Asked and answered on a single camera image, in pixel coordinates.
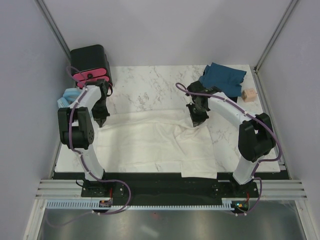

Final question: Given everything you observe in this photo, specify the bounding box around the purple cable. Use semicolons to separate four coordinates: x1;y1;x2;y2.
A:
44;65;133;227
175;82;283;217

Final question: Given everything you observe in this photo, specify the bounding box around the folded teal t shirt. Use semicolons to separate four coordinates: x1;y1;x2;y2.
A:
199;62;247;98

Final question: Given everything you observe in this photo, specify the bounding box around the white slotted cable duct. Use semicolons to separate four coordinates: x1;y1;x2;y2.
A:
46;198;235;211

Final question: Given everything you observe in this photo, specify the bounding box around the small pink cube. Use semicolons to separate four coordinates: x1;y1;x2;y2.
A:
241;88;258;103

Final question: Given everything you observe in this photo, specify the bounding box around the black pink drawer box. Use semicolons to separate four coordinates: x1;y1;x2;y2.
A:
70;44;113;86

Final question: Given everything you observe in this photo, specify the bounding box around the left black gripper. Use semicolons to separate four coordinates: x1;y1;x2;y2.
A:
91;97;110;128

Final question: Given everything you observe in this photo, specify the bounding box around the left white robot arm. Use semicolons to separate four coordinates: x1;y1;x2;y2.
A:
57;78;113;197

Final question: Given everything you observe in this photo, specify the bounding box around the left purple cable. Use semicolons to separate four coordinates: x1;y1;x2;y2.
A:
44;65;133;227

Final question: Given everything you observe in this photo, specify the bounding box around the white t shirt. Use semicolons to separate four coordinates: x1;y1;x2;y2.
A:
94;110;218;179

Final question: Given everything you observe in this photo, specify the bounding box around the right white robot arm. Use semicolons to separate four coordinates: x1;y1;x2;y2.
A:
182;81;279;197

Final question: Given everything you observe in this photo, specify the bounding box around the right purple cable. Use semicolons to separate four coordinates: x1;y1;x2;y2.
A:
175;82;283;217

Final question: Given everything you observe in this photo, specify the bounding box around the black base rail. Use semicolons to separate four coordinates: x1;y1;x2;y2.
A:
53;171;290;215

